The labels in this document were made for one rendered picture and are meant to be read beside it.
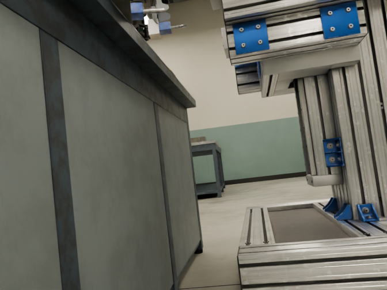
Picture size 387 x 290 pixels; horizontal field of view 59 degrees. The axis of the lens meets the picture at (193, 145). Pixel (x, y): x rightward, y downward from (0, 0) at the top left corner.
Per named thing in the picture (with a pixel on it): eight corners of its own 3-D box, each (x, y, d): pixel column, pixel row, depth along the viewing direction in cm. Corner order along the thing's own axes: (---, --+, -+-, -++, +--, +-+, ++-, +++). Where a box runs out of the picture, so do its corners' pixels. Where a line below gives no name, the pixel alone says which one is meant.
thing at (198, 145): (226, 187, 655) (220, 140, 661) (222, 197, 467) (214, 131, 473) (190, 191, 663) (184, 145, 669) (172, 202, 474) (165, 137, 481)
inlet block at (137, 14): (164, 24, 92) (162, 5, 92) (165, 15, 87) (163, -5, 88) (115, 27, 90) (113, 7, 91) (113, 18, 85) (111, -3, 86)
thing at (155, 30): (187, 35, 121) (185, 21, 122) (186, 30, 116) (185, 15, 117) (151, 39, 121) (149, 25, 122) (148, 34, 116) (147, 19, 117)
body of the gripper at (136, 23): (139, 35, 147) (136, 9, 148) (126, 42, 153) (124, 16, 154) (152, 39, 153) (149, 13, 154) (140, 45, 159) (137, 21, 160)
